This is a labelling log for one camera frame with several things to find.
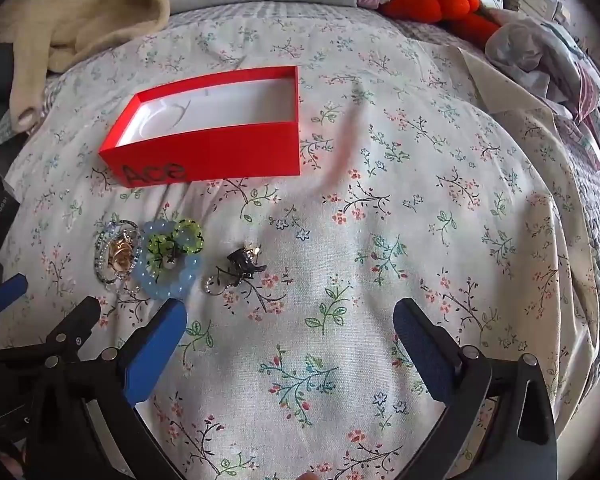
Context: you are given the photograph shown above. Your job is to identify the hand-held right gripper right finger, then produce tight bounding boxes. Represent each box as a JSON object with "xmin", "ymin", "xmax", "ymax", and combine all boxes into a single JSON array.
[{"xmin": 393, "ymin": 298, "xmax": 559, "ymax": 480}]

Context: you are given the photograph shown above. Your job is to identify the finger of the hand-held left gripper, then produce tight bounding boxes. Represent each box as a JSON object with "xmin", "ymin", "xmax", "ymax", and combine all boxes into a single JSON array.
[
  {"xmin": 41, "ymin": 296, "xmax": 101, "ymax": 358},
  {"xmin": 0, "ymin": 263, "xmax": 29, "ymax": 351}
]

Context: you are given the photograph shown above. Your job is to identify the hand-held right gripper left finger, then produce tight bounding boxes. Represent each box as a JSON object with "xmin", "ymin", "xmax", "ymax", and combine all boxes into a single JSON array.
[{"xmin": 22, "ymin": 299, "xmax": 188, "ymax": 480}]

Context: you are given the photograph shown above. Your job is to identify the dark green seed bead bracelet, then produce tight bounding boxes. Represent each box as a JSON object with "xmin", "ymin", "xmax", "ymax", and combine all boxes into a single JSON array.
[{"xmin": 94, "ymin": 232, "xmax": 143, "ymax": 286}]

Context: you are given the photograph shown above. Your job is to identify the light blue bead bracelet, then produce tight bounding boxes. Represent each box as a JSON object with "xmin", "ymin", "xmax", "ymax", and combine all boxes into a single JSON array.
[{"xmin": 130, "ymin": 220, "xmax": 201, "ymax": 301}]

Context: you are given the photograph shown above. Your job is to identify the orange amber bracelet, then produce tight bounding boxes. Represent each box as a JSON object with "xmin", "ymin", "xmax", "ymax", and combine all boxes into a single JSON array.
[{"xmin": 109, "ymin": 240, "xmax": 136, "ymax": 273}]

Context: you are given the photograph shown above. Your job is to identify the clear bead bracelet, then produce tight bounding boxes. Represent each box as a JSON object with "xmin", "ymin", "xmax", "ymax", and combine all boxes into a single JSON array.
[{"xmin": 95, "ymin": 219, "xmax": 142, "ymax": 261}]

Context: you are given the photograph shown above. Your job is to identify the black bead bracelet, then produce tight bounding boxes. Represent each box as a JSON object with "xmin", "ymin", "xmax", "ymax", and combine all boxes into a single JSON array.
[{"xmin": 225, "ymin": 244, "xmax": 268, "ymax": 286}]

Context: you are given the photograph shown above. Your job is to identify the red cardboard box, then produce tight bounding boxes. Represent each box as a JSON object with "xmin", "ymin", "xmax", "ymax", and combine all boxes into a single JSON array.
[{"xmin": 99, "ymin": 66, "xmax": 301, "ymax": 188}]

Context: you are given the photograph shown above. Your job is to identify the floral bed sheet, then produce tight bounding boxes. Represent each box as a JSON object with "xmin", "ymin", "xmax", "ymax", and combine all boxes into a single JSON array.
[{"xmin": 0, "ymin": 0, "xmax": 596, "ymax": 480}]

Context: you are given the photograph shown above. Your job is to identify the white sheet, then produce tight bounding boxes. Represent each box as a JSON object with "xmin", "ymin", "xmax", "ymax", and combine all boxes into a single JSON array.
[{"xmin": 457, "ymin": 47, "xmax": 561, "ymax": 131}]

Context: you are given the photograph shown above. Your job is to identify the grey crumpled cloth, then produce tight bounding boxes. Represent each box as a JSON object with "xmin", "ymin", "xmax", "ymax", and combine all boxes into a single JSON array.
[{"xmin": 485, "ymin": 17, "xmax": 600, "ymax": 121}]

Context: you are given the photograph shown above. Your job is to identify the orange pumpkin plush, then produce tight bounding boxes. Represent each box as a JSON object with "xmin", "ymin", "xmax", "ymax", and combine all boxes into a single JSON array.
[{"xmin": 380, "ymin": 0, "xmax": 501, "ymax": 41}]

